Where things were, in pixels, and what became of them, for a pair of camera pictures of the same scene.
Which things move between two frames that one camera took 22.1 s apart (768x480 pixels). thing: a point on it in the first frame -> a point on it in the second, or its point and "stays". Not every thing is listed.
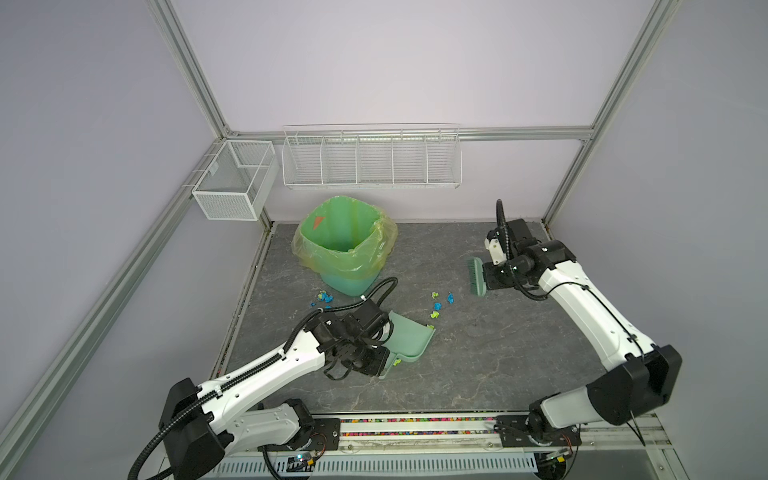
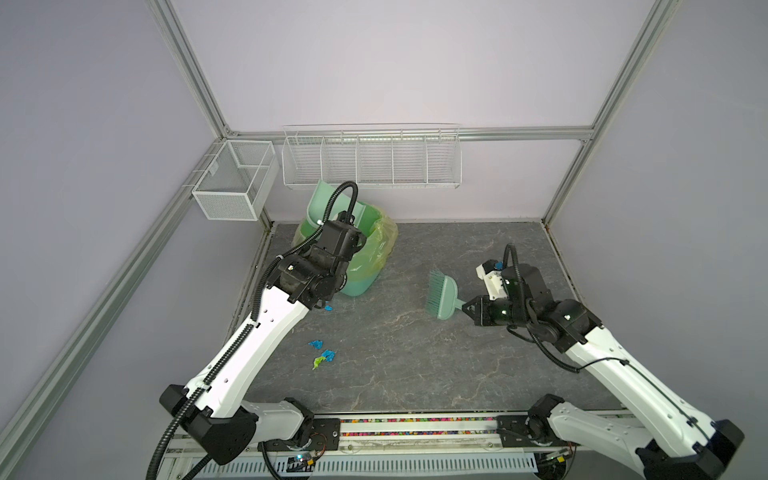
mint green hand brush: x=476 y=276 -> x=442 y=295
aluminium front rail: x=643 y=435 stays
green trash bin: x=345 y=239 stays
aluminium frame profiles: x=44 y=380 stays
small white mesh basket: x=238 y=180 stays
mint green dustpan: x=409 y=341 -> x=321 y=204
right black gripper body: x=499 y=276 -> x=500 y=312
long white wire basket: x=372 y=156 stays
